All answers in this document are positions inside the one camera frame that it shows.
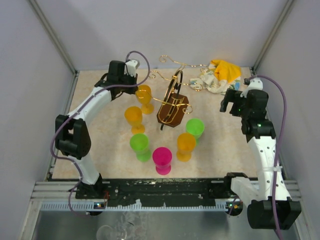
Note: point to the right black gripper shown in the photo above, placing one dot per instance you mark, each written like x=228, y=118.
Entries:
x=232, y=96

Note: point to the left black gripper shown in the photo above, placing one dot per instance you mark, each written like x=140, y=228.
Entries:
x=132, y=90

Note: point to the orange plastic wine glass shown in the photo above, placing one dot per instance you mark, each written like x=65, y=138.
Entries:
x=134, y=117
x=186, y=143
x=144, y=97

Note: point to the green plastic wine glass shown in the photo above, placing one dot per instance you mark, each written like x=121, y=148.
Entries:
x=195, y=127
x=139, y=143

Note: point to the gold wire wine glass rack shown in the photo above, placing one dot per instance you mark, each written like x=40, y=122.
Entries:
x=175, y=106

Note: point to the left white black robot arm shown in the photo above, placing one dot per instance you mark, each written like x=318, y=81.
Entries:
x=72, y=136

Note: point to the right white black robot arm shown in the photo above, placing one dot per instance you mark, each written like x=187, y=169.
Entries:
x=270, y=205

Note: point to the pink plastic wine glass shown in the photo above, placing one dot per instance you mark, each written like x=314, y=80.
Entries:
x=162, y=158

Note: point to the clear wine glass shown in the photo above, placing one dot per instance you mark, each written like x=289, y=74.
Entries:
x=114, y=229

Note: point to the yellow patterned cloth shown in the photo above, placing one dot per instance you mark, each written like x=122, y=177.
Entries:
x=220, y=76

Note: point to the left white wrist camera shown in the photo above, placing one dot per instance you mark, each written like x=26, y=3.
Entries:
x=131, y=67

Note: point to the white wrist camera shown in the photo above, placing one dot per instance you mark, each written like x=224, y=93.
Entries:
x=131, y=67
x=252, y=84

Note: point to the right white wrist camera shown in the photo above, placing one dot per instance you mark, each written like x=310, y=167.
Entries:
x=252, y=84

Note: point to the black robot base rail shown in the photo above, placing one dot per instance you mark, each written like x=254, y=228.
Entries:
x=162, y=192

